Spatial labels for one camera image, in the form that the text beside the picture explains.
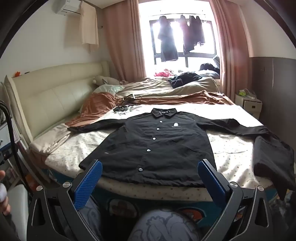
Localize person's grey printed pants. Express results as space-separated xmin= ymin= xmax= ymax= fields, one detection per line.
xmin=78 ymin=197 xmax=202 ymax=241

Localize black cable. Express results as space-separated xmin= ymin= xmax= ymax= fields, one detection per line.
xmin=0 ymin=100 xmax=36 ymax=193

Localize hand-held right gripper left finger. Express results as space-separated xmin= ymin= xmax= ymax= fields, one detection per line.
xmin=26 ymin=159 xmax=103 ymax=241

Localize black framed window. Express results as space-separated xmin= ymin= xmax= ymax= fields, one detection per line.
xmin=149 ymin=19 xmax=218 ymax=68

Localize white chair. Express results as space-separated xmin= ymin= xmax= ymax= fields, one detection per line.
xmin=6 ymin=184 xmax=30 ymax=241

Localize dark hanging jacket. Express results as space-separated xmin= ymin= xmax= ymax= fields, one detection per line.
xmin=158 ymin=16 xmax=179 ymax=62

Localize cream satin sheet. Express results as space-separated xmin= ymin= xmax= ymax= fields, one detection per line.
xmin=29 ymin=122 xmax=71 ymax=161

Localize black button shirt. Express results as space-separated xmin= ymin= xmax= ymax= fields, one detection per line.
xmin=68 ymin=108 xmax=266 ymax=189

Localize dark cushion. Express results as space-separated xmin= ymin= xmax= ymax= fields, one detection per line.
xmin=199 ymin=55 xmax=221 ymax=77

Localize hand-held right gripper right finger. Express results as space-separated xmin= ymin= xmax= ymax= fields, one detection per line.
xmin=197 ymin=159 xmax=275 ymax=241

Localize cream nightstand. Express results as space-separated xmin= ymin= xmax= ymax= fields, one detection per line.
xmin=234 ymin=91 xmax=263 ymax=120

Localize black clothes pile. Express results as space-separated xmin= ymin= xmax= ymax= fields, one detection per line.
xmin=169 ymin=72 xmax=203 ymax=89

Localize white air conditioner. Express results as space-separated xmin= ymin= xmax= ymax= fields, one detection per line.
xmin=56 ymin=0 xmax=83 ymax=16

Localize pink curtain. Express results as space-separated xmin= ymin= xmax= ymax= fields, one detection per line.
xmin=209 ymin=0 xmax=252 ymax=106
xmin=100 ymin=0 xmax=146 ymax=83

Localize cream hanging cloth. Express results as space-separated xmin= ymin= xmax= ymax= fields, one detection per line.
xmin=79 ymin=1 xmax=99 ymax=52

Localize orange box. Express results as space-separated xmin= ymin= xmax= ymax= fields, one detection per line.
xmin=25 ymin=173 xmax=38 ymax=189

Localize pink cloth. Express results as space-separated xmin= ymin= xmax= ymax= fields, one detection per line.
xmin=153 ymin=69 xmax=174 ymax=78

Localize black pants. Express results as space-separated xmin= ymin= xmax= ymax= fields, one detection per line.
xmin=253 ymin=136 xmax=296 ymax=201

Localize person's left hand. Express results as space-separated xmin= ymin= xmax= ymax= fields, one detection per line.
xmin=0 ymin=171 xmax=11 ymax=216

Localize cream leather headboard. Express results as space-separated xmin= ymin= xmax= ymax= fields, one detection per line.
xmin=3 ymin=61 xmax=110 ymax=142

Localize beige plush toy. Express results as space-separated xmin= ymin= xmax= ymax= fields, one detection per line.
xmin=92 ymin=75 xmax=129 ymax=87

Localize pale pillow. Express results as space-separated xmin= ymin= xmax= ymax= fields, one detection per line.
xmin=93 ymin=84 xmax=125 ymax=94

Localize brown blanket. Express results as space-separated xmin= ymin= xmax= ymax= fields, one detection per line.
xmin=65 ymin=90 xmax=234 ymax=128

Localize white drawer nightstand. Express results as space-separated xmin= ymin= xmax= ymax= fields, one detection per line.
xmin=0 ymin=115 xmax=12 ymax=150

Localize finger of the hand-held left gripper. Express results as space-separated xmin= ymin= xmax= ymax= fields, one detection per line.
xmin=0 ymin=149 xmax=16 ymax=165

